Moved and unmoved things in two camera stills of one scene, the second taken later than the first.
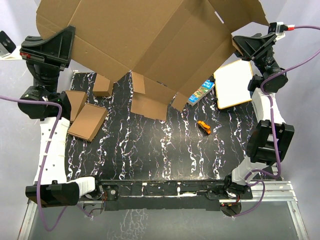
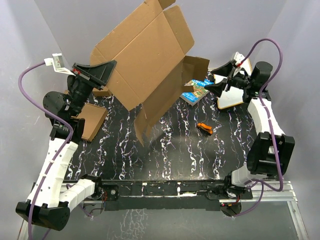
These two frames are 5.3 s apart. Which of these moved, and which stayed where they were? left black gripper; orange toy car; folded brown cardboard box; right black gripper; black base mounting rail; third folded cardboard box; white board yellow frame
Moved: left black gripper; right black gripper
Stayed: orange toy car; white board yellow frame; black base mounting rail; third folded cardboard box; folded brown cardboard box
